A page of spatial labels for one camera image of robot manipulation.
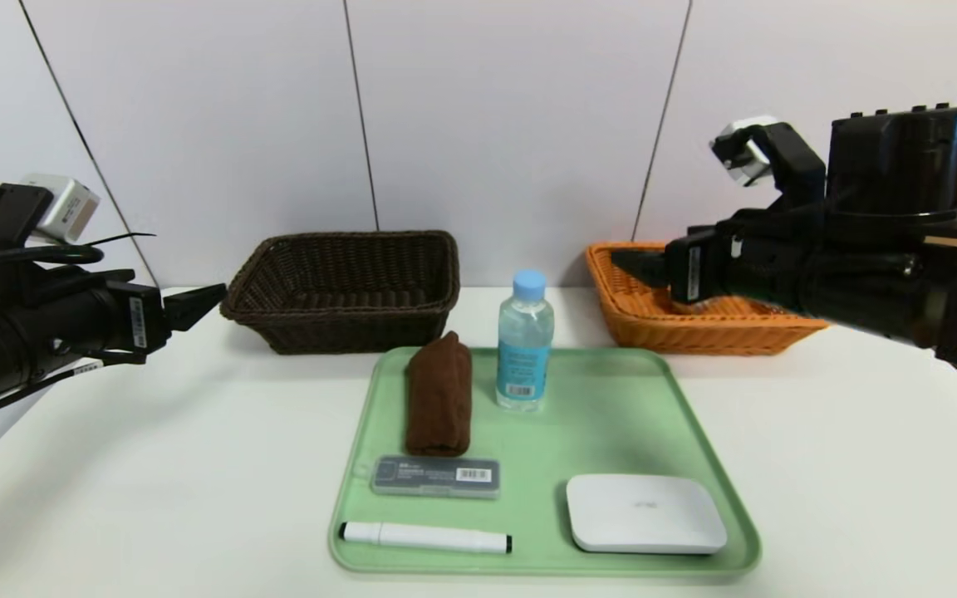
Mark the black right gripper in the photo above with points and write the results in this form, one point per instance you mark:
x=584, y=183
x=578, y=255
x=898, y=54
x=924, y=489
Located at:
x=689, y=267

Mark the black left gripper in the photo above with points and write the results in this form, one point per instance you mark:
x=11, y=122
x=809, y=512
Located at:
x=143, y=321

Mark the water bottle blue label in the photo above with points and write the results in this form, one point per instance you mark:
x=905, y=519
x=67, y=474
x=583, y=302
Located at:
x=524, y=349

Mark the white router box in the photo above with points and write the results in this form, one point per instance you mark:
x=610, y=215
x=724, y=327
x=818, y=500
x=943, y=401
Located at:
x=645, y=511

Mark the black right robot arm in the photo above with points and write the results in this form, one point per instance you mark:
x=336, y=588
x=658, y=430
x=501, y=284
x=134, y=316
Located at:
x=885, y=166

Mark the orange wicker basket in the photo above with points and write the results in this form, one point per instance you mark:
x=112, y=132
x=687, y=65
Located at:
x=694, y=332

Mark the dark brown wicker basket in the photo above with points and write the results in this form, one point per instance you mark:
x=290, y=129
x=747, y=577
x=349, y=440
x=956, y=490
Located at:
x=345, y=286

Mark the light green plastic tray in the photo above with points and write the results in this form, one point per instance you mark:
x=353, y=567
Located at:
x=603, y=423

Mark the brown rolled towel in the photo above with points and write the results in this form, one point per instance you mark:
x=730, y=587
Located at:
x=439, y=399

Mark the clear plastic case with barcode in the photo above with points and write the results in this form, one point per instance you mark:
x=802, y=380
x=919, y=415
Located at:
x=433, y=477

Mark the white marker pen black cap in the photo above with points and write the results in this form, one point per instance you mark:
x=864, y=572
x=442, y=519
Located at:
x=429, y=537

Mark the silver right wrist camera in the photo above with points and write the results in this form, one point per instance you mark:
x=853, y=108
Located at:
x=744, y=154

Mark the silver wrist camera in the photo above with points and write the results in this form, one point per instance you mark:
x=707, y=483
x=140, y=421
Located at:
x=67, y=208
x=744, y=154

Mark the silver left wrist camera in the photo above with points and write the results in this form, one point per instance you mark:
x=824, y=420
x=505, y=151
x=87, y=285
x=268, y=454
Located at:
x=67, y=208

